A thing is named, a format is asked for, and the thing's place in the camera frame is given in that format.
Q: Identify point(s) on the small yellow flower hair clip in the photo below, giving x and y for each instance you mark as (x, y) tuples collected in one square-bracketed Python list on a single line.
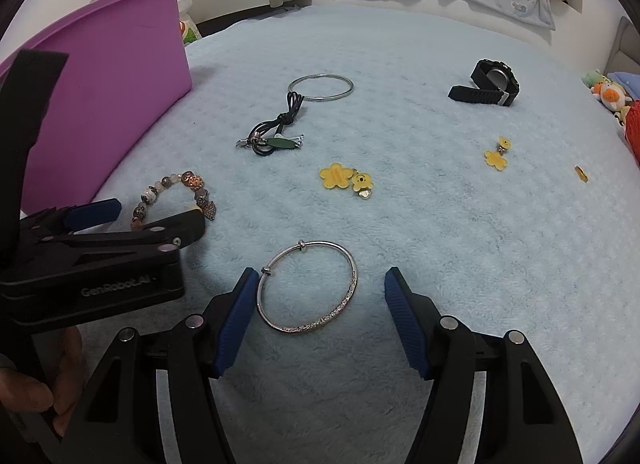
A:
[(505, 143)]

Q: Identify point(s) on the engraved silver bangle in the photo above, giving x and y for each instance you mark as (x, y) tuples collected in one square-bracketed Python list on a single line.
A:
[(301, 245)]

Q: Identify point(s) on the white orange duck plush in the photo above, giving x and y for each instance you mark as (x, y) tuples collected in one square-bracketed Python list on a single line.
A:
[(611, 94)]

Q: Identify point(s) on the plain silver bangle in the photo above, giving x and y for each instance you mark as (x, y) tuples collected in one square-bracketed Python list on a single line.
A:
[(351, 88)]

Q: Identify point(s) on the green plush toy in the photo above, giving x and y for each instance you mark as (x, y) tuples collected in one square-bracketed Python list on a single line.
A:
[(594, 78)]

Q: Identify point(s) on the red plush toy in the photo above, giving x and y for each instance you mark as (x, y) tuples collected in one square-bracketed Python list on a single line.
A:
[(634, 129)]

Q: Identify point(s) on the blue pillow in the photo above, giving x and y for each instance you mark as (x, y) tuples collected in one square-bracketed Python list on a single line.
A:
[(627, 81)]

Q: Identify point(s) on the white printed plastic bag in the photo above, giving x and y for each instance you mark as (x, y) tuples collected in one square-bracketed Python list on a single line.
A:
[(187, 19)]

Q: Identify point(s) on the small orange item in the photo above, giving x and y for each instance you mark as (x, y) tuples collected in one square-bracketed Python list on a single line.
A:
[(581, 174)]

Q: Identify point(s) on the grey padded panel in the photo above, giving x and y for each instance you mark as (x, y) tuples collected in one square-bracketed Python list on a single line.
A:
[(625, 54)]

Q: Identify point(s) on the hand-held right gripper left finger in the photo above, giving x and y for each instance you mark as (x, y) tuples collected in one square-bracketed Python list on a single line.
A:
[(235, 319)]

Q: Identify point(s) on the yellow bear hair clip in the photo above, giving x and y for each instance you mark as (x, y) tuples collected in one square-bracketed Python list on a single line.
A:
[(361, 181)]

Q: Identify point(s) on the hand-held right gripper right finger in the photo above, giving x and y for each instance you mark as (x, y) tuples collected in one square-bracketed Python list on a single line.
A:
[(405, 324)]

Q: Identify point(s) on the black wrist watch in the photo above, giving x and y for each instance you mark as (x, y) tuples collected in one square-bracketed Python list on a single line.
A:
[(480, 71)]

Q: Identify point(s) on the light blue fleece blanket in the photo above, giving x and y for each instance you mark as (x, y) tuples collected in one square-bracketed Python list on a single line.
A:
[(425, 224)]

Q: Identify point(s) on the purple cloth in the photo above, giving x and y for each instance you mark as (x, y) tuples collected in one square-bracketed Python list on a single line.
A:
[(100, 94)]

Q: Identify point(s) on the person's left hand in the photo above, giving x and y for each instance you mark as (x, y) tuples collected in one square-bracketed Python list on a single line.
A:
[(67, 379)]

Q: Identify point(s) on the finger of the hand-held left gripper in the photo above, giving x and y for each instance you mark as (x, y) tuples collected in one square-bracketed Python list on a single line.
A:
[(172, 231), (95, 213)]

